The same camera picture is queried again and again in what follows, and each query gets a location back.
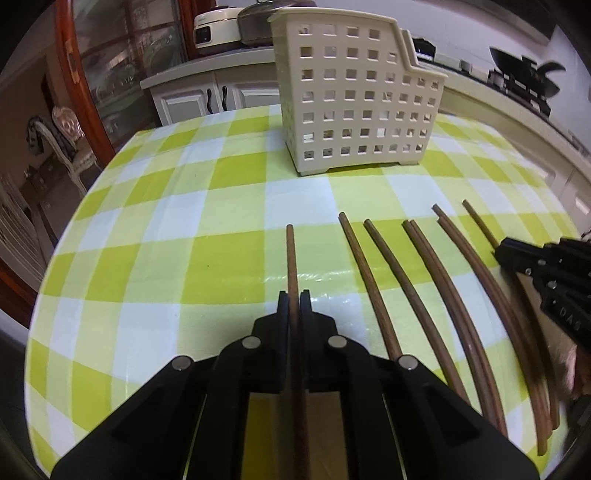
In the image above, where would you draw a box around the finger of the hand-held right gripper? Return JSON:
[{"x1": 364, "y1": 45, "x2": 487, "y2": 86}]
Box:
[
  {"x1": 531, "y1": 274, "x2": 591, "y2": 344},
  {"x1": 493, "y1": 237, "x2": 591, "y2": 278}
]

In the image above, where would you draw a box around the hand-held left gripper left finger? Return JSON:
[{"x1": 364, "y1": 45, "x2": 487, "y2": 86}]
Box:
[{"x1": 51, "y1": 291, "x2": 296, "y2": 480}]

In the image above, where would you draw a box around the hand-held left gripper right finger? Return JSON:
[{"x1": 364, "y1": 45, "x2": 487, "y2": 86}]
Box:
[{"x1": 299, "y1": 290, "x2": 539, "y2": 480}]

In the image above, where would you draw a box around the brown wooden chopstick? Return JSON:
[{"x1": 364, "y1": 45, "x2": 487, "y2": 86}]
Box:
[
  {"x1": 285, "y1": 224, "x2": 311, "y2": 480},
  {"x1": 462, "y1": 199, "x2": 561, "y2": 431}
]

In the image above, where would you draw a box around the row of wooden chopsticks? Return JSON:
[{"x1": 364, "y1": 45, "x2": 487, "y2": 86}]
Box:
[{"x1": 338, "y1": 204, "x2": 555, "y2": 457}]

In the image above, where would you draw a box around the cream perforated plastic basket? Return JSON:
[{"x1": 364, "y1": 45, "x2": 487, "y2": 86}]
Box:
[{"x1": 269, "y1": 8, "x2": 450, "y2": 177}]

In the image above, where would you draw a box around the person's right hand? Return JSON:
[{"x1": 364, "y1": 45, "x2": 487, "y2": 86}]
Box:
[{"x1": 556, "y1": 335, "x2": 583, "y2": 400}]

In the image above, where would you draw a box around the green white checked tablecloth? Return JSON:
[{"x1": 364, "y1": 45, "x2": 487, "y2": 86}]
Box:
[{"x1": 25, "y1": 104, "x2": 585, "y2": 480}]

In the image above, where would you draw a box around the black gas stove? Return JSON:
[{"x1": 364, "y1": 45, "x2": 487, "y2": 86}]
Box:
[{"x1": 487, "y1": 68, "x2": 556, "y2": 116}]

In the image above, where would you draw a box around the black wok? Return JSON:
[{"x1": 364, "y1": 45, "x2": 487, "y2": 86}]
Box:
[{"x1": 489, "y1": 45, "x2": 567, "y2": 75}]

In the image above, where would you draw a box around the white kitchen counter cabinet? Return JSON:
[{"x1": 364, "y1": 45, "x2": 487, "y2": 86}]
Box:
[{"x1": 140, "y1": 44, "x2": 591, "y2": 232}]

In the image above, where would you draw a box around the red wooden door jamb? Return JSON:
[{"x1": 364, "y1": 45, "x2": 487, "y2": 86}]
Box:
[{"x1": 0, "y1": 256, "x2": 40, "y2": 308}]

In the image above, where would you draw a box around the ornate white chair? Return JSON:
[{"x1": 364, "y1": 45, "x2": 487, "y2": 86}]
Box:
[{"x1": 28, "y1": 105, "x2": 102, "y2": 197}]

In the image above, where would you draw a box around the grey pot with glass lid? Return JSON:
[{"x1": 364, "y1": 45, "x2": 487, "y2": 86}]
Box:
[{"x1": 236, "y1": 0, "x2": 319, "y2": 48}]

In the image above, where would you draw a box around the white rice cooker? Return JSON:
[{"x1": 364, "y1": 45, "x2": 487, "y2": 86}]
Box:
[{"x1": 193, "y1": 6, "x2": 243, "y2": 57}]

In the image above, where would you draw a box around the wooden framed glass door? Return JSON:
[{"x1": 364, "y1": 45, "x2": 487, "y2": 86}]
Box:
[{"x1": 54, "y1": 0, "x2": 199, "y2": 160}]

